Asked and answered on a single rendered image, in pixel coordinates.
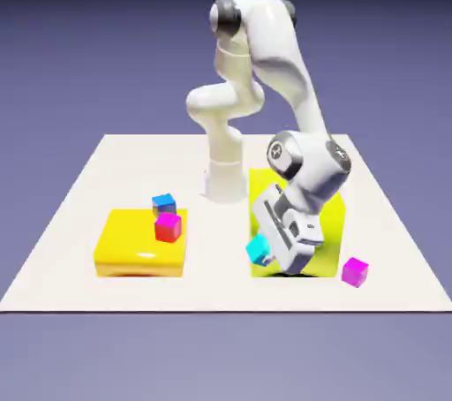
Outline small magenta cube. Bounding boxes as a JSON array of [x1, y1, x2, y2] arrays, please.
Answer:
[[341, 256, 370, 289]]

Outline large lime box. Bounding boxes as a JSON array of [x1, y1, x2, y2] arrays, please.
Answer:
[[248, 168, 346, 278]]

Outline small cyan cube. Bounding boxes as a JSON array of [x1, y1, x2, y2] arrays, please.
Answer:
[[245, 233, 272, 267]]

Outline large yellow box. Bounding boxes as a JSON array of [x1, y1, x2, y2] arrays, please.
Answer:
[[93, 208, 188, 278]]

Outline small red cube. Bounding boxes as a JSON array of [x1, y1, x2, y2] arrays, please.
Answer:
[[154, 212, 183, 244]]

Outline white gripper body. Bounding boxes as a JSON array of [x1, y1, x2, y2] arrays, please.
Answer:
[[252, 183, 314, 276]]

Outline small blue cube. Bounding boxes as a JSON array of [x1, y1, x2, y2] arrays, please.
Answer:
[[151, 193, 177, 217]]

